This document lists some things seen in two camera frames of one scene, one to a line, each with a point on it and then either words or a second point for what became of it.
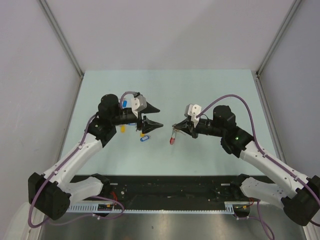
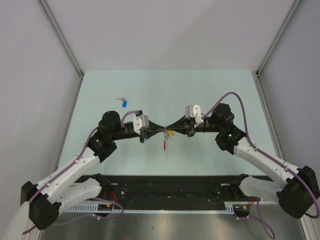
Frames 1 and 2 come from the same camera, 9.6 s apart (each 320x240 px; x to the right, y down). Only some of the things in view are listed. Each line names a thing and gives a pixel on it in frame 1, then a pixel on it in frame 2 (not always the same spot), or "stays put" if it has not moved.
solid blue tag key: (124, 104) stays put
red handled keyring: (173, 138) -> (166, 137)
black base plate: (170, 189) stays put
